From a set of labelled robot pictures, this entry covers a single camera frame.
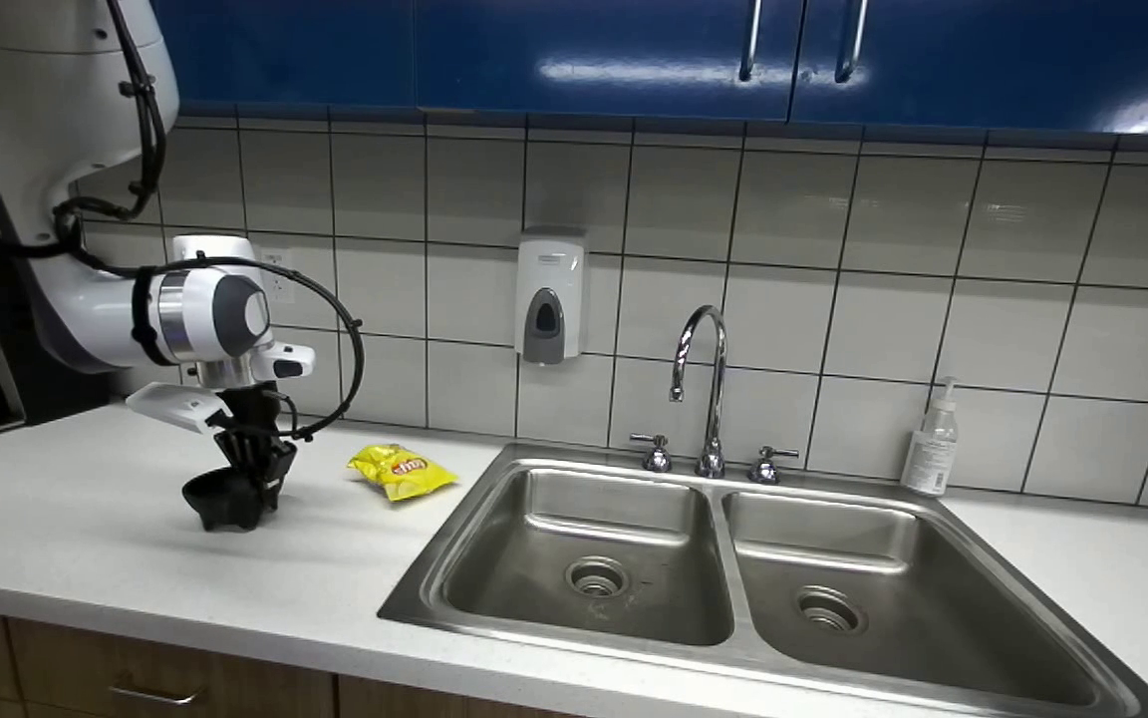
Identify white wall soap dispenser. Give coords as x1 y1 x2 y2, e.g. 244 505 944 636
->
513 236 589 367

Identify chrome gooseneck faucet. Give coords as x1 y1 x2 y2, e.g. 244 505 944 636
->
666 297 733 478

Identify yellow chip bag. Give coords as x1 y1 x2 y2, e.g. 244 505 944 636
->
346 440 462 505

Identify stainless steel double sink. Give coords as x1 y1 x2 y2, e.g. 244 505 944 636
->
376 444 1148 718

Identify clear pump soap bottle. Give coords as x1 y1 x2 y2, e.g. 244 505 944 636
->
899 373 966 498

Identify wooden drawer front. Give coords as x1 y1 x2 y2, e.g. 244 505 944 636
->
6 614 339 718

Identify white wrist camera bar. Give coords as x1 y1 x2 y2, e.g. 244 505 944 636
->
120 379 233 440

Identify black bowl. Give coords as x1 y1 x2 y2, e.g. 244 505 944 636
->
181 462 287 534

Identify blue cabinet door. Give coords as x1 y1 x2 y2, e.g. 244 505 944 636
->
151 0 806 127
790 0 1148 143

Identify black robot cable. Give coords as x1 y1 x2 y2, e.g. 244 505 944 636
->
47 0 369 445

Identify silver cabinet door handle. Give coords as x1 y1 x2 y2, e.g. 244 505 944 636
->
733 0 771 87
832 0 872 87

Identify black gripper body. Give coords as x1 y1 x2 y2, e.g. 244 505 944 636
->
206 379 305 472

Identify chrome faucet handle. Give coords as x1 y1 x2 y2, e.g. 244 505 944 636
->
742 444 803 486
626 430 677 473

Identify silver drawer handle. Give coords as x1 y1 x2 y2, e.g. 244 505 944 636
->
105 678 204 714

